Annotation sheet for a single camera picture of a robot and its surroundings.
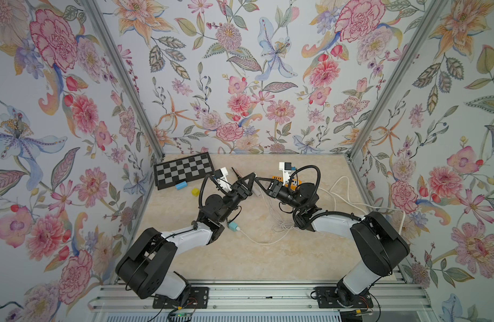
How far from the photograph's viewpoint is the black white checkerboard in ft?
3.52

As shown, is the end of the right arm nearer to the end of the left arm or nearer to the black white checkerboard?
the end of the left arm

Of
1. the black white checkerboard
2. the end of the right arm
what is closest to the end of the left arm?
the end of the right arm
